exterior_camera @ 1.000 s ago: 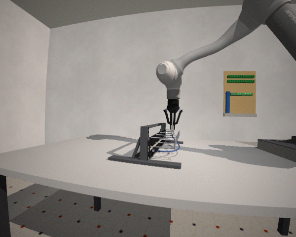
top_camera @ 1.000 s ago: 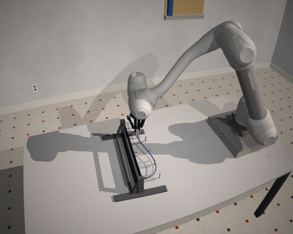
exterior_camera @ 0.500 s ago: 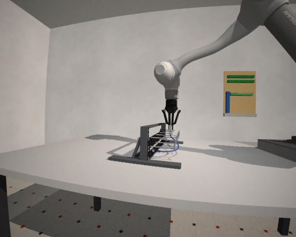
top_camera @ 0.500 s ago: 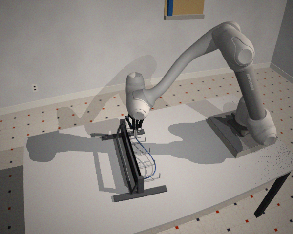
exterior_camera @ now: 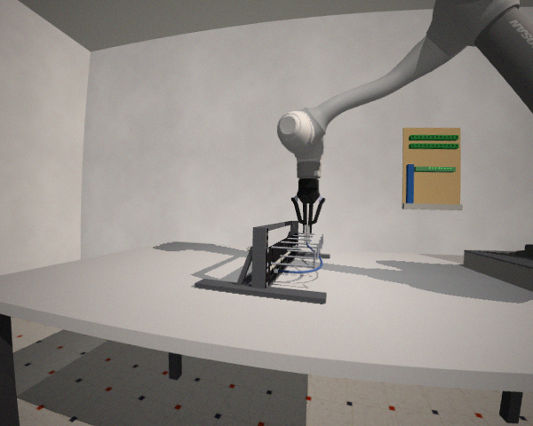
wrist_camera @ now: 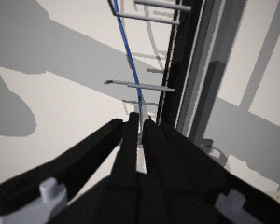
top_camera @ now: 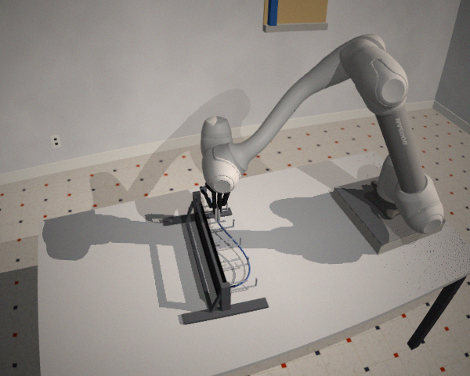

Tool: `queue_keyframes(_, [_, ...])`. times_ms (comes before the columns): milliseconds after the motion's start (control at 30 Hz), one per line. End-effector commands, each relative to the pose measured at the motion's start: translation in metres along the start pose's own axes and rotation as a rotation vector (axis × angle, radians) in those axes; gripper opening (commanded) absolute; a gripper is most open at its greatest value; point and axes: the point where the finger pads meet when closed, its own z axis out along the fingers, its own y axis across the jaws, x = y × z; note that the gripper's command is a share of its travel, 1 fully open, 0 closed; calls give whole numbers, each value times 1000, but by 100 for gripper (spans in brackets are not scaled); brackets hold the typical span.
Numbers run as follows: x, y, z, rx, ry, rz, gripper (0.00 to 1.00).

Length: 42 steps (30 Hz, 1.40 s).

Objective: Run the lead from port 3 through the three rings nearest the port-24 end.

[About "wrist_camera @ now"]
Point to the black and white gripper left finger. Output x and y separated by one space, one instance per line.
37 195

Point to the dark grey rack with cable rings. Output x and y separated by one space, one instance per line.
184 23

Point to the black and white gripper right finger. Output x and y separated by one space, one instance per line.
182 166

